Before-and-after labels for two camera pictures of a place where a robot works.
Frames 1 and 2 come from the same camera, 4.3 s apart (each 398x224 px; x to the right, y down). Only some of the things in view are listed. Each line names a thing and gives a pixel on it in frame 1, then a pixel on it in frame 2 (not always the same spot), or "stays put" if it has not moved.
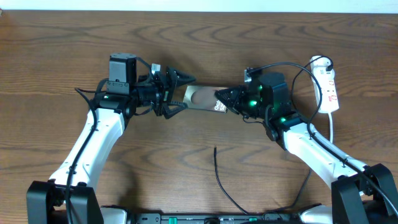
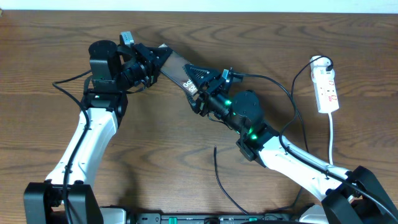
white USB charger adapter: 319,66 stays put
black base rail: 214,218 stays put
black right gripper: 237,93 to 217,85
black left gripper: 168,91 to 151,59
